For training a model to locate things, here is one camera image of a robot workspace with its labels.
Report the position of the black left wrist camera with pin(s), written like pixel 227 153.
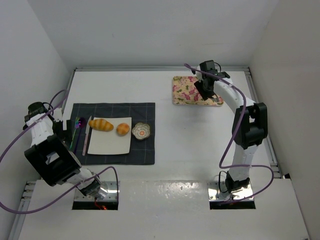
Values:
pixel 35 109

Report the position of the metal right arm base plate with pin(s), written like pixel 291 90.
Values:
pixel 217 192

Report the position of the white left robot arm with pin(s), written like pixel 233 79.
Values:
pixel 50 152

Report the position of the iridescent purple spoon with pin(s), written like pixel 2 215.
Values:
pixel 82 125

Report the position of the dark blue checked placemat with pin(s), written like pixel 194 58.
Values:
pixel 141 152

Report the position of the aluminium frame rail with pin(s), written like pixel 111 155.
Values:
pixel 133 69

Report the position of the pink handled knife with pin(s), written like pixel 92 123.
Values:
pixel 87 130

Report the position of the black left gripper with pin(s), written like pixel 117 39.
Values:
pixel 66 127

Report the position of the small round bun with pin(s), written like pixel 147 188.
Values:
pixel 123 129

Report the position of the long striped bread roll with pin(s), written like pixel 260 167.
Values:
pixel 100 124

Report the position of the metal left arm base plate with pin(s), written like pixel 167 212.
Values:
pixel 106 193

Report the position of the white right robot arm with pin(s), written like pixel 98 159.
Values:
pixel 250 124

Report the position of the floral rectangular tray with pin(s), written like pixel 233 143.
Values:
pixel 185 93

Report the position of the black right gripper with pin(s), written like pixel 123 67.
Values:
pixel 204 89

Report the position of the white square plate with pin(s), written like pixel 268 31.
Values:
pixel 110 142

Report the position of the iridescent green fork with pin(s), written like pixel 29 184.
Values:
pixel 76 126

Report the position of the small floral sauce dish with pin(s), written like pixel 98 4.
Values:
pixel 141 131

